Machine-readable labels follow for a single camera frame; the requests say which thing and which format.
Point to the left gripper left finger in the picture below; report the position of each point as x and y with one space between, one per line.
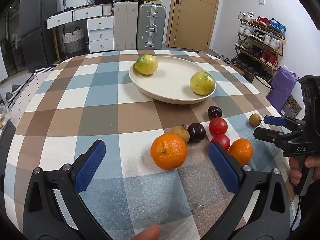
53 208

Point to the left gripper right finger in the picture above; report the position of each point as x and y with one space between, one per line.
270 218

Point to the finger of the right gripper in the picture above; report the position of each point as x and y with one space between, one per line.
280 139
292 124

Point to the small orange mandarin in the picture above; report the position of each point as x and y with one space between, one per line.
241 150

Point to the dark cherry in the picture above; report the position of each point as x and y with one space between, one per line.
196 131
214 112

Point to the brown longan with stem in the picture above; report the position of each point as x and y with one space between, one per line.
182 132

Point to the large orange mandarin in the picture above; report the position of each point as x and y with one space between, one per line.
168 151

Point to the person's right hand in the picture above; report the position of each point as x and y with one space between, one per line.
312 161

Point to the person's left hand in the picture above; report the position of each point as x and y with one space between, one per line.
150 233

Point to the purple bag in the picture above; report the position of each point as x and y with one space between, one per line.
283 84

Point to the lower red cherry tomato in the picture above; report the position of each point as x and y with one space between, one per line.
223 140

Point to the red cherry tomato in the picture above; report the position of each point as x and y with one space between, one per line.
223 140
217 126

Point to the upper red cherry tomato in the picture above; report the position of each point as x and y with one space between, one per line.
217 126

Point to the wooden shoe rack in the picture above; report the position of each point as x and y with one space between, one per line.
260 45

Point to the green-yellow passion fruit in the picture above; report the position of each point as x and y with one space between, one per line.
202 83

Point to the checkered tablecloth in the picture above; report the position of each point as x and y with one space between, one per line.
91 97

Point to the cream ceramic plate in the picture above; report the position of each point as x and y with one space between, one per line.
170 83

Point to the grey slippers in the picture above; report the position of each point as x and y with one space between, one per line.
10 94

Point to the wooden door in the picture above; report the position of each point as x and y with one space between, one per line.
191 24

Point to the yellow passion fruit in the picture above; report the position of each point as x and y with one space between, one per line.
146 64

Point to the woven laundry basket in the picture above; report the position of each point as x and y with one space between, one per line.
74 41

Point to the silver aluminium suitcase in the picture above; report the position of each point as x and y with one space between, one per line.
150 28

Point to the beige suitcase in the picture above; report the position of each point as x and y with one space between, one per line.
125 25

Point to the white drawer cabinet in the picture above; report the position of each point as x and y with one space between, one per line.
100 25

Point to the black refrigerator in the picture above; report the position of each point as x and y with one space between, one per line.
37 41

